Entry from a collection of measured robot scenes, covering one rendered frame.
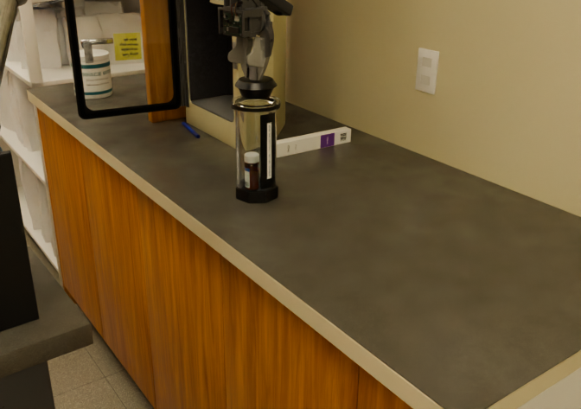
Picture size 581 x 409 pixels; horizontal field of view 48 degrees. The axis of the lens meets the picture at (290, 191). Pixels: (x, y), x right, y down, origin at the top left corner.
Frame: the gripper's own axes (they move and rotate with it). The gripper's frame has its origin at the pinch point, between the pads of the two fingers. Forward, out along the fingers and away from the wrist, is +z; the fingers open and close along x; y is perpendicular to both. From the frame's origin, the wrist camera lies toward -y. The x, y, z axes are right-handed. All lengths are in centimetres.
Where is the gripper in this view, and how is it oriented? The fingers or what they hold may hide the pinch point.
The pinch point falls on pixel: (255, 72)
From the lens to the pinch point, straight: 141.1
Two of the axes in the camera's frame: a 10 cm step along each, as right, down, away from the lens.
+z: -0.1, 9.2, 4.0
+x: 7.7, 2.6, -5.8
